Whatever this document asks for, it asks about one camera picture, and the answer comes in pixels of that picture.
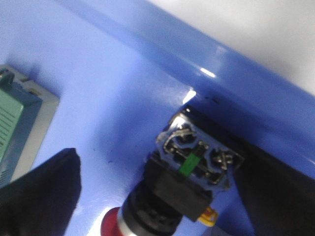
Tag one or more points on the green terminal block module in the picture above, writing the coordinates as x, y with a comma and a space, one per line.
26, 112

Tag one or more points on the red emergency stop button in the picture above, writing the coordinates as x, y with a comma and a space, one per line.
194, 161

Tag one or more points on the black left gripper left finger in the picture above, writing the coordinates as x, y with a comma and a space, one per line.
42, 202

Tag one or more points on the blue plastic tray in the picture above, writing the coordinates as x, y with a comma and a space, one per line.
122, 68

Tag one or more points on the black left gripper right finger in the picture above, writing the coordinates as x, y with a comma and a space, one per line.
279, 200

